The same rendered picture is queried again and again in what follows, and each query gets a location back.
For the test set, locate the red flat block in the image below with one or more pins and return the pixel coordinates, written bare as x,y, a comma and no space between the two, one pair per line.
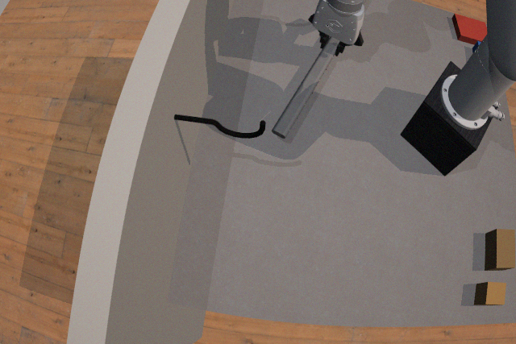
469,30

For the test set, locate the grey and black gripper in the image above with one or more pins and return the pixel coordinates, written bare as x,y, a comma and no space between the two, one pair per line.
342,26

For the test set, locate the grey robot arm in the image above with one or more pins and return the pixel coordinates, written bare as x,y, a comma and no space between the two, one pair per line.
468,99

